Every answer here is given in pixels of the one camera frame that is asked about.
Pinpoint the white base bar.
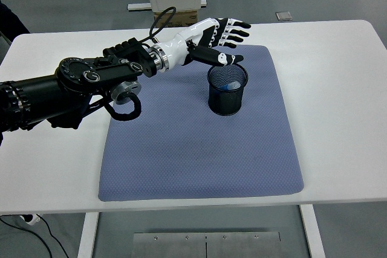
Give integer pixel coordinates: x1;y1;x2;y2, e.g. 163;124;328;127
126;0;209;11

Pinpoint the blue-grey textured mat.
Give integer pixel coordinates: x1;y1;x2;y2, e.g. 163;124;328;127
98;45;305;202

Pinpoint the white table leg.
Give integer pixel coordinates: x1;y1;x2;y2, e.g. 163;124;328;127
299;204;327;258
77;211;100;258

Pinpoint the black floor cable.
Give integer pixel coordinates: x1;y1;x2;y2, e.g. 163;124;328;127
0;214;70;258

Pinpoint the person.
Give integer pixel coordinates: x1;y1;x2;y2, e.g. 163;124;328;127
0;0;31;48

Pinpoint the cardboard box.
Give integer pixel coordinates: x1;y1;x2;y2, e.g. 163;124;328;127
154;10;199;28

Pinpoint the blue marker pen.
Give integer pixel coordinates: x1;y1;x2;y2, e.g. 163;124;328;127
220;80;242;91

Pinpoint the black mesh pen holder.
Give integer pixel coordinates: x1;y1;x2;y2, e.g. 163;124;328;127
207;63;249;117

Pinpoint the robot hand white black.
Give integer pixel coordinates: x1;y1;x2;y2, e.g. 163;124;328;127
161;16;252;68

